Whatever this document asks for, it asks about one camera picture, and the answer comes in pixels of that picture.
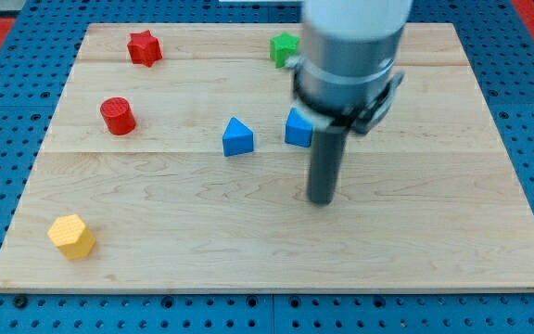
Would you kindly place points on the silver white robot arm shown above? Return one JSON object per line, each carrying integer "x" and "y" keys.
{"x": 342, "y": 74}

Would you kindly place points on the yellow hexagon block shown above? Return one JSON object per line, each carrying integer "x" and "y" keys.
{"x": 72, "y": 237}

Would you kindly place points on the blue triangle block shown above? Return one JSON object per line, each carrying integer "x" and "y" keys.
{"x": 237, "y": 138}

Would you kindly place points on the blue cube block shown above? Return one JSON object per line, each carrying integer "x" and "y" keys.
{"x": 298, "y": 131}

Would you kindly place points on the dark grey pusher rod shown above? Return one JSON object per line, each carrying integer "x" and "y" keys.
{"x": 327, "y": 148}

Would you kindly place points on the wooden board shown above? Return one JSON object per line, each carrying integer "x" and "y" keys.
{"x": 427, "y": 202}

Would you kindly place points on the green star block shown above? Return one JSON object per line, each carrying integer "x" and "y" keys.
{"x": 282, "y": 46}

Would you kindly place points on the red cylinder block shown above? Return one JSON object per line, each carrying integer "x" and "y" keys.
{"x": 118, "y": 116}

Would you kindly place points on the red star block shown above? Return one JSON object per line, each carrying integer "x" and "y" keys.
{"x": 144, "y": 48}

